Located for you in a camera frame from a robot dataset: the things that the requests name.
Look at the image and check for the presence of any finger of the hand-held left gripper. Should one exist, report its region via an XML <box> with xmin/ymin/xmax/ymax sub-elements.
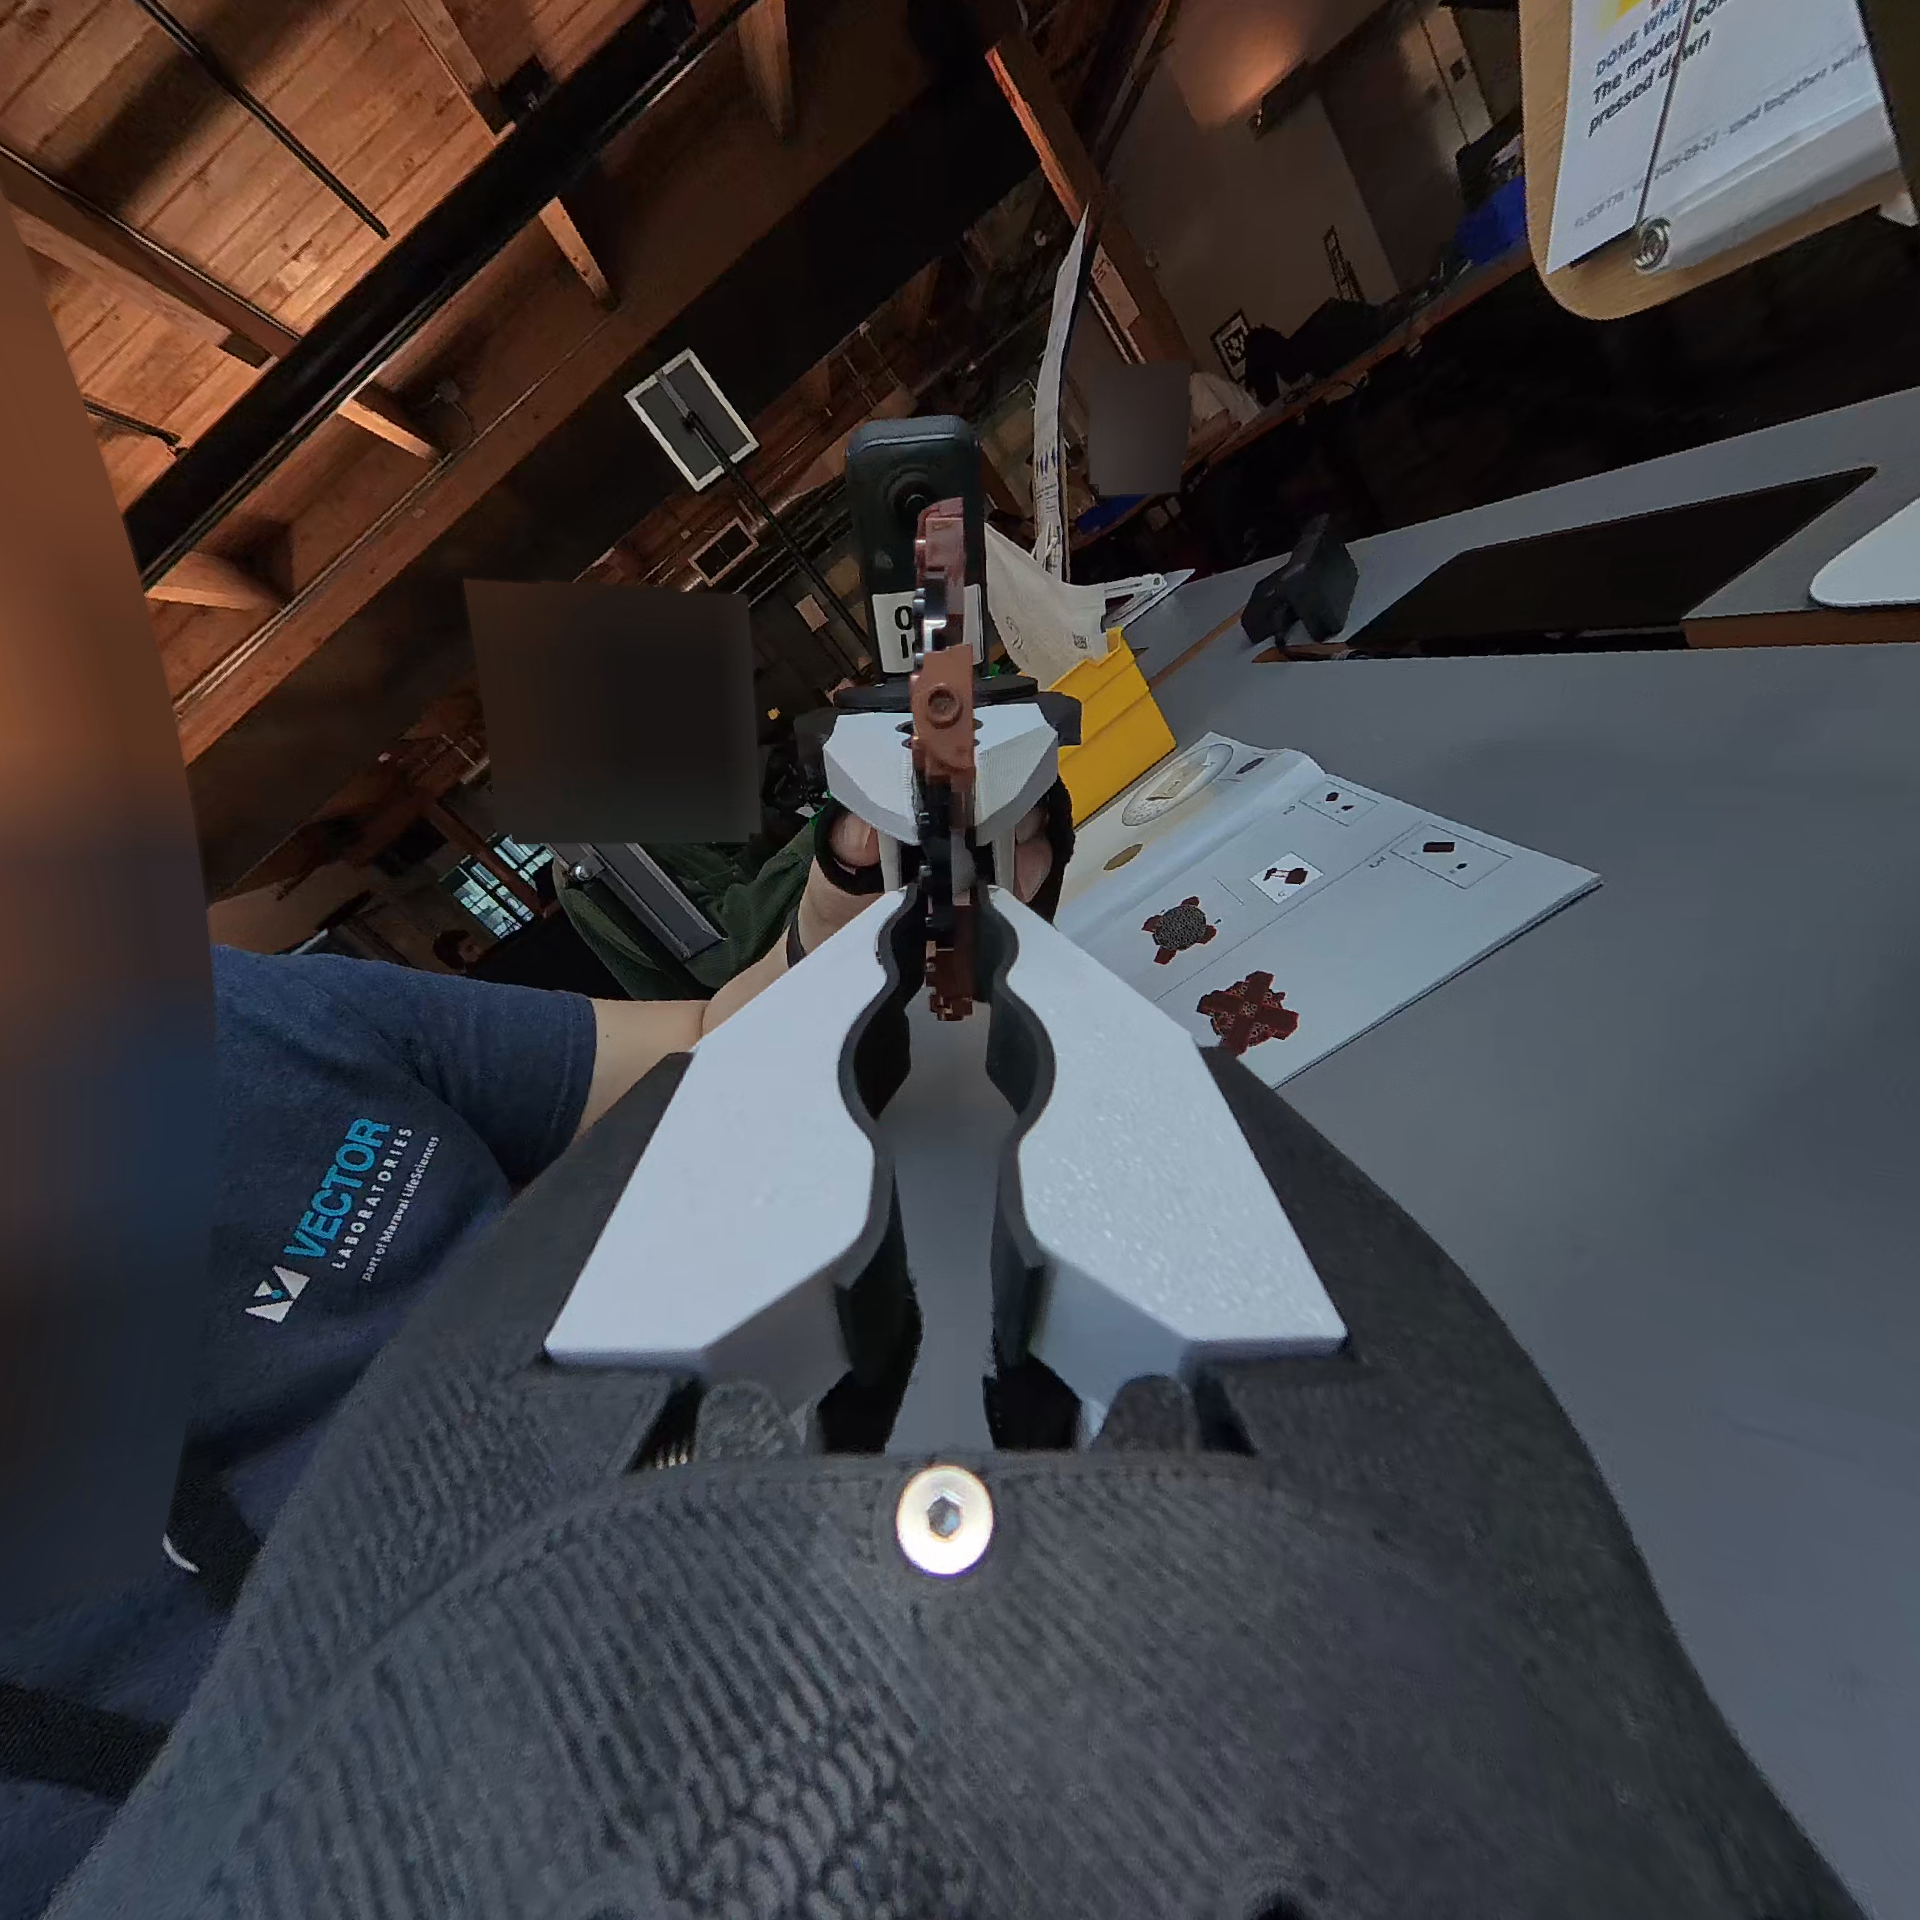
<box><xmin>823</xmin><ymin>712</ymin><xmax>924</xmax><ymax>905</ymax></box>
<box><xmin>959</xmin><ymin>712</ymin><xmax>1064</xmax><ymax>896</ymax></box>

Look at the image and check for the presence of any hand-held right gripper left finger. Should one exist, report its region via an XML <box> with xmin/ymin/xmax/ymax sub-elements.
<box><xmin>543</xmin><ymin>882</ymin><xmax>922</xmax><ymax>1420</ymax></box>

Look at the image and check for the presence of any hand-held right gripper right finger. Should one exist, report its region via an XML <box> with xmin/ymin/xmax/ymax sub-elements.
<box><xmin>972</xmin><ymin>882</ymin><xmax>1348</xmax><ymax>1433</ymax></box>

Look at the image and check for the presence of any round black toy brick plate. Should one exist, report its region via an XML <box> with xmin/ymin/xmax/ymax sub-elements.
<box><xmin>902</xmin><ymin>508</ymin><xmax>980</xmax><ymax>1024</ymax></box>

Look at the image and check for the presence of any person's left forearm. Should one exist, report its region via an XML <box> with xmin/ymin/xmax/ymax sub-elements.
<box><xmin>575</xmin><ymin>937</ymin><xmax>819</xmax><ymax>1086</ymax></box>

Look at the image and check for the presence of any grey desk with wooden edge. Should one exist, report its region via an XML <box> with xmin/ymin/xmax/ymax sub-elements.
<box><xmin>1154</xmin><ymin>385</ymin><xmax>1920</xmax><ymax>654</ymax></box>

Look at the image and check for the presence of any black desk mat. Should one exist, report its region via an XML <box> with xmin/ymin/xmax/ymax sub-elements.
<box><xmin>1346</xmin><ymin>469</ymin><xmax>1882</xmax><ymax>654</ymax></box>

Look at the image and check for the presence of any person's left hand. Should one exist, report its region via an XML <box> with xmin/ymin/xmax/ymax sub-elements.
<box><xmin>790</xmin><ymin>807</ymin><xmax>902</xmax><ymax>984</ymax></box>

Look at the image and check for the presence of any yellow plastic bin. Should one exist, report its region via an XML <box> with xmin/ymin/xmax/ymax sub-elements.
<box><xmin>1050</xmin><ymin>631</ymin><xmax>1180</xmax><ymax>789</ymax></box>

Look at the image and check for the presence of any white framed ceiling panel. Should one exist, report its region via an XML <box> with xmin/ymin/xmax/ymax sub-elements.
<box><xmin>621</xmin><ymin>346</ymin><xmax>759</xmax><ymax>494</ymax></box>

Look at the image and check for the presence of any small black device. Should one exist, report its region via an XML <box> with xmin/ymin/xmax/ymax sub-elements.
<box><xmin>1242</xmin><ymin>517</ymin><xmax>1359</xmax><ymax>648</ymax></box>

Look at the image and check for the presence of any white instruction booklet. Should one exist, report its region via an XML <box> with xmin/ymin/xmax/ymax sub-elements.
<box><xmin>1050</xmin><ymin>732</ymin><xmax>1605</xmax><ymax>1088</ymax></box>

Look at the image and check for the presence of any white printed paper sheet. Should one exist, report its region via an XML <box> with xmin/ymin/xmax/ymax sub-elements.
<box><xmin>1544</xmin><ymin>0</ymin><xmax>1900</xmax><ymax>272</ymax></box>

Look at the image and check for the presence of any silver clamp bar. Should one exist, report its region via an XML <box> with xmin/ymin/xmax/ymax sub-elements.
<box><xmin>1628</xmin><ymin>104</ymin><xmax>1920</xmax><ymax>274</ymax></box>

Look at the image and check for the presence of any black chest strap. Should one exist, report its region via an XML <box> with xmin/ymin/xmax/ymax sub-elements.
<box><xmin>0</xmin><ymin>1477</ymin><xmax>266</xmax><ymax>1801</ymax></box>

